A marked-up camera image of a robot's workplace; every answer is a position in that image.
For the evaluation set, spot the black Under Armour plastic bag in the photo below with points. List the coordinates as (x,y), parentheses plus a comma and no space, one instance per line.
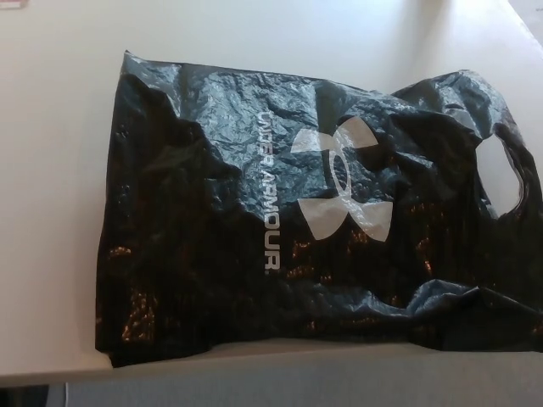
(237,220)

